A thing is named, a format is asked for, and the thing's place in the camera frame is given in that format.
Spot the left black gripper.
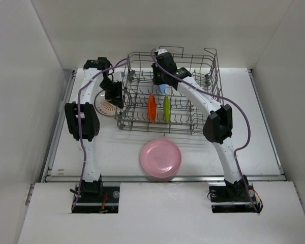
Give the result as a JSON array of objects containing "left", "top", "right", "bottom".
[{"left": 100, "top": 77, "right": 124, "bottom": 109}]

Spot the white plate brown floral pattern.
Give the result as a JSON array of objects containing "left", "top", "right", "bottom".
[{"left": 94, "top": 90, "right": 130, "bottom": 117}]

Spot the small orange plate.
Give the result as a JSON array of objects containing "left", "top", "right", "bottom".
[{"left": 147, "top": 94, "right": 157, "bottom": 123}]

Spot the small green plate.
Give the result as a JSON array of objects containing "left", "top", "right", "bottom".
[{"left": 163, "top": 94, "right": 170, "bottom": 123}]

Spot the pink plate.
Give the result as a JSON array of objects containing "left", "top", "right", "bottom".
[{"left": 140, "top": 138, "right": 182, "bottom": 178}]

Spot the blue plate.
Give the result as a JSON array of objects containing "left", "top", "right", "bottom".
[{"left": 157, "top": 84, "right": 166, "bottom": 95}]

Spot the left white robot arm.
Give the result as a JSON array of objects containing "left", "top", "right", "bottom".
[{"left": 65, "top": 57, "right": 128, "bottom": 202}]

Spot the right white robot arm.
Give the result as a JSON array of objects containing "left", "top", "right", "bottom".
[{"left": 150, "top": 49, "right": 251, "bottom": 202}]

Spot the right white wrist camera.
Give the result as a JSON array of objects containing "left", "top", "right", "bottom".
[{"left": 154, "top": 49, "right": 168, "bottom": 56}]

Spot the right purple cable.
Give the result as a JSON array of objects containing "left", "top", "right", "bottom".
[{"left": 150, "top": 48, "right": 252, "bottom": 213}]

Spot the purple cable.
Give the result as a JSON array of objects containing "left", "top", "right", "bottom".
[
  {"left": 150, "top": 48, "right": 252, "bottom": 213},
  {"left": 71, "top": 57, "right": 129, "bottom": 211}
]

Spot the grey wire dish rack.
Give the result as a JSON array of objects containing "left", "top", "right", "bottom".
[{"left": 114, "top": 46, "right": 223, "bottom": 135}]

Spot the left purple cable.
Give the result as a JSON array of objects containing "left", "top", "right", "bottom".
[{"left": 71, "top": 57, "right": 129, "bottom": 211}]

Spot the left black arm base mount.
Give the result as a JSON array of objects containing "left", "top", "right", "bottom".
[{"left": 70, "top": 186, "right": 120, "bottom": 214}]

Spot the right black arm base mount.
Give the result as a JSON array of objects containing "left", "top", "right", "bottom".
[{"left": 207, "top": 182, "right": 264, "bottom": 214}]

